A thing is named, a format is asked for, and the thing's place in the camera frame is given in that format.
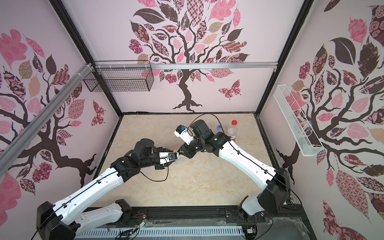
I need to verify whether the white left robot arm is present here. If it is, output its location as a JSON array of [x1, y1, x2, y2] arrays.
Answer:
[[36, 139, 179, 240]]

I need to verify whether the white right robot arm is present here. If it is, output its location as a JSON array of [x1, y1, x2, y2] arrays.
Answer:
[[174, 120, 291, 216]]

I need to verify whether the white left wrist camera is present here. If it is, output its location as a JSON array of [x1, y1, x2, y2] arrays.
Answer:
[[159, 152, 176, 164]]

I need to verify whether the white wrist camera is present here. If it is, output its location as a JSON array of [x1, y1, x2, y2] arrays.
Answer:
[[159, 152, 176, 164], [174, 125, 194, 145]]

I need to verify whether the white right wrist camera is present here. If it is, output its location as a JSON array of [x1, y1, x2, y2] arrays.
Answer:
[[174, 125, 194, 145]]

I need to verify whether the white slotted cable duct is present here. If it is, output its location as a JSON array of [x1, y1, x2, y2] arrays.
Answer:
[[76, 226, 244, 240]]

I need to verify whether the black wire basket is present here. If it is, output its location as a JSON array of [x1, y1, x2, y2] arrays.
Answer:
[[83, 60, 155, 92]]

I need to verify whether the aluminium rail back wall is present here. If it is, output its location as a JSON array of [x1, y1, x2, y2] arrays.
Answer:
[[95, 62, 278, 70]]

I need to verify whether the aluminium rail wall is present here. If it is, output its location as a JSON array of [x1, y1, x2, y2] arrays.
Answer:
[[95, 62, 278, 70], [1, 63, 93, 175]]

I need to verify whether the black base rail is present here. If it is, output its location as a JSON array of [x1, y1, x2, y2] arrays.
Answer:
[[101, 205, 316, 240]]

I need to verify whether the white wire shelf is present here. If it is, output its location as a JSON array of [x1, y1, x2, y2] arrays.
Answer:
[[273, 85, 325, 157]]

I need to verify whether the aluminium rail left wall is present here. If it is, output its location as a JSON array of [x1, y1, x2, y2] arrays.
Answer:
[[1, 63, 93, 175]]

